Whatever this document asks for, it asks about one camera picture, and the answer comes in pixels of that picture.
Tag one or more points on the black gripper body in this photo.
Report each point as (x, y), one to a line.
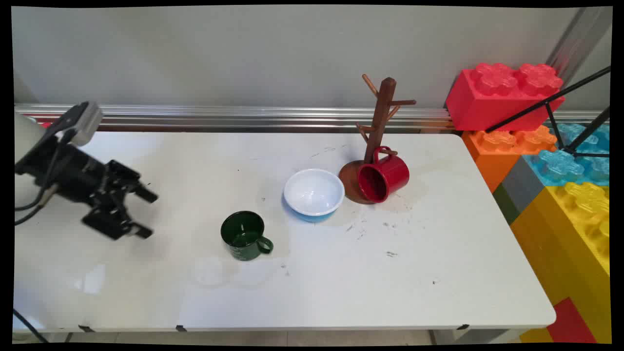
(73, 173)

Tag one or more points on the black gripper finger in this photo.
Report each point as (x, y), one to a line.
(114, 219)
(129, 180)

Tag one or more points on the red metal mug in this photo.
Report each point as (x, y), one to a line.
(390, 173)

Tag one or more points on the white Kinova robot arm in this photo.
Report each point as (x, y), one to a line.
(24, 146)

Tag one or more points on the dark green enamel mug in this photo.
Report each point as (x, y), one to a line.
(243, 243)

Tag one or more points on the white and blue bowl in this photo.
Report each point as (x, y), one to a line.
(314, 192)

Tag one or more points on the brown wooden mug tree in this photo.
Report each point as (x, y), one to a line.
(382, 112)

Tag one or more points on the big red toy brick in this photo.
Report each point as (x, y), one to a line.
(482, 107)

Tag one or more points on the big orange toy brick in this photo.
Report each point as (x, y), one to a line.
(492, 156)

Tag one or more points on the big dark green toy brick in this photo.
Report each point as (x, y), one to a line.
(506, 204)

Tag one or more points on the big light blue toy brick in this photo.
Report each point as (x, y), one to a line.
(555, 165)

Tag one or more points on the black tripod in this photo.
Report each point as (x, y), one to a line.
(551, 100)

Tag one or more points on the big yellow toy brick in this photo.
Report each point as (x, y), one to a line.
(560, 234)

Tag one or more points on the flat red toy brick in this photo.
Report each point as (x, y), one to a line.
(570, 324)

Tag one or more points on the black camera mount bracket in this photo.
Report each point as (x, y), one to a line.
(61, 124)

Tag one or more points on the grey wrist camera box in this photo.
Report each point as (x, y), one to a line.
(88, 122)

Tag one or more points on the aluminium rail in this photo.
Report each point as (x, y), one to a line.
(243, 117)

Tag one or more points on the aluminium post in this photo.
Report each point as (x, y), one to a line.
(575, 39)

